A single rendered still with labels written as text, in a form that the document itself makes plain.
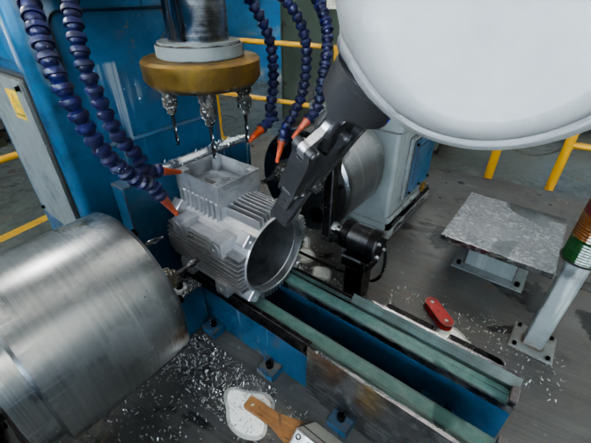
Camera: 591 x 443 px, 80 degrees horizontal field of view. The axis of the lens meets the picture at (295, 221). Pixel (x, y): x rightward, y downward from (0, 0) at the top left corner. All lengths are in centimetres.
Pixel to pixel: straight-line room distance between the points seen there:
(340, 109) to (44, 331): 37
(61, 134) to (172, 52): 26
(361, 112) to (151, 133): 55
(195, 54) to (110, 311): 35
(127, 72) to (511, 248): 89
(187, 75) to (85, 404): 42
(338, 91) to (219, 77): 24
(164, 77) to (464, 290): 80
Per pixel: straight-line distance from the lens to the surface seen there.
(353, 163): 78
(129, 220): 68
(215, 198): 62
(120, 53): 76
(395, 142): 92
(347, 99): 33
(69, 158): 73
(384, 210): 101
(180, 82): 54
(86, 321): 46
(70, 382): 47
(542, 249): 99
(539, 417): 82
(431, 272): 100
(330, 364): 60
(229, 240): 59
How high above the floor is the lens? 142
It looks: 34 degrees down
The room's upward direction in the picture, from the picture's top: straight up
